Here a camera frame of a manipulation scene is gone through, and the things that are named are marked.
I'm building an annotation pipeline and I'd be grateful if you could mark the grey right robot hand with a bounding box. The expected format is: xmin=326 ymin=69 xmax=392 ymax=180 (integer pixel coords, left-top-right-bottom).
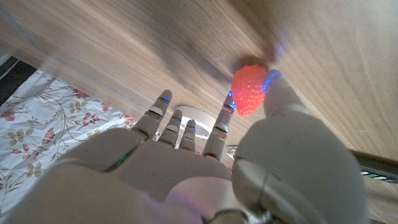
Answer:
xmin=0 ymin=68 xmax=371 ymax=224

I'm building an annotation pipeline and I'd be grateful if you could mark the cream floral pen bag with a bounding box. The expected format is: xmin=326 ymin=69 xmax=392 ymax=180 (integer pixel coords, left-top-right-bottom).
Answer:
xmin=226 ymin=145 xmax=239 ymax=160

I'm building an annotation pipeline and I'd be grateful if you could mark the beige masking tape roll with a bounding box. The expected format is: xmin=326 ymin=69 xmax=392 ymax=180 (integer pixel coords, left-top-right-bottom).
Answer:
xmin=175 ymin=105 xmax=217 ymax=140

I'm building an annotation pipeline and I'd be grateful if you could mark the black TV remote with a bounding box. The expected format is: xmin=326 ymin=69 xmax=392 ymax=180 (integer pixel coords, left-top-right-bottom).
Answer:
xmin=351 ymin=150 xmax=398 ymax=184

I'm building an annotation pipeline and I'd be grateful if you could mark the floral rose backdrop cloth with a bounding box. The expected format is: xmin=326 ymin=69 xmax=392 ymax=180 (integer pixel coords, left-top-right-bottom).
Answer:
xmin=0 ymin=70 xmax=139 ymax=215

